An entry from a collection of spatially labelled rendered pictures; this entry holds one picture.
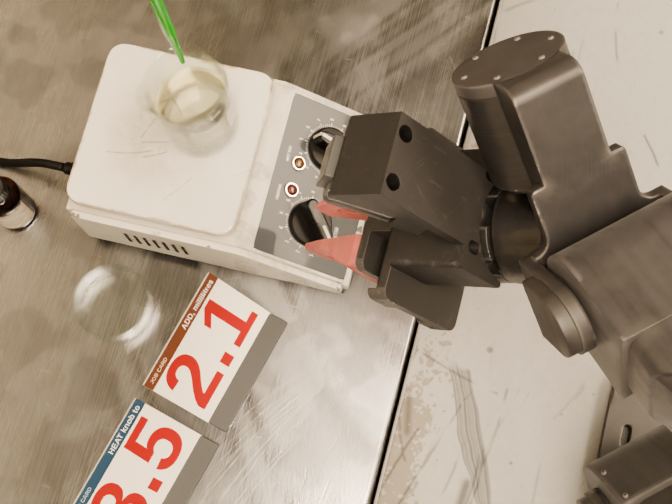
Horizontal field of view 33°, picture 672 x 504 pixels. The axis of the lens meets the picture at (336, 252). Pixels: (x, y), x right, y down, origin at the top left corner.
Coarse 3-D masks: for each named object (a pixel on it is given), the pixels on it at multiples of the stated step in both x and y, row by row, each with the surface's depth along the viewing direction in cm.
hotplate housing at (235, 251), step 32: (288, 96) 81; (320, 96) 83; (256, 160) 80; (256, 192) 79; (96, 224) 80; (128, 224) 79; (160, 224) 79; (256, 224) 79; (192, 256) 83; (224, 256) 80; (256, 256) 79; (320, 288) 83
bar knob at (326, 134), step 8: (328, 128) 82; (312, 136) 81; (320, 136) 80; (328, 136) 80; (312, 144) 81; (320, 144) 80; (312, 152) 81; (320, 152) 81; (312, 160) 81; (320, 160) 81; (320, 168) 81
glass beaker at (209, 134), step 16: (192, 48) 73; (160, 64) 73; (176, 64) 74; (192, 64) 75; (208, 64) 74; (144, 80) 72; (160, 80) 74; (224, 80) 71; (144, 96) 72; (224, 96) 72; (208, 112) 71; (224, 112) 73; (176, 128) 73; (192, 128) 72; (208, 128) 73; (224, 128) 75; (176, 144) 77; (192, 144) 75; (208, 144) 76; (224, 144) 77
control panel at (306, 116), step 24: (288, 120) 81; (312, 120) 82; (336, 120) 82; (288, 144) 80; (288, 168) 80; (312, 168) 81; (312, 192) 81; (264, 216) 79; (288, 216) 80; (264, 240) 79; (288, 240) 80; (312, 264) 80; (336, 264) 81
